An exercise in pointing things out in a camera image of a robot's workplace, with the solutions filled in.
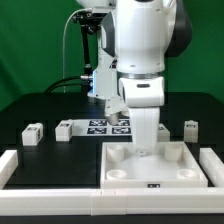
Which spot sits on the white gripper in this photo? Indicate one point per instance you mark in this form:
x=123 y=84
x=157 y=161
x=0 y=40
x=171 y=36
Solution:
x=143 y=98

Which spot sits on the white square table top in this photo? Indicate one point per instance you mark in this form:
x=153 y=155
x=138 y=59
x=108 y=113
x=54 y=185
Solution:
x=170 y=165

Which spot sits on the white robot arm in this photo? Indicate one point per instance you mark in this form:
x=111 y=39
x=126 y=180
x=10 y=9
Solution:
x=140 y=35

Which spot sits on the white sheet with fiducial markers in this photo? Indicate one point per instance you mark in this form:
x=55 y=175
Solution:
x=101 y=127

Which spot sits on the black camera on stand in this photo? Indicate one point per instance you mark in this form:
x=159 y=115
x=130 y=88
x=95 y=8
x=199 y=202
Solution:
x=89 y=25

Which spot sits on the white U-shaped obstacle wall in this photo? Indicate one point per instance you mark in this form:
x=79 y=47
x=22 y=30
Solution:
x=102 y=202

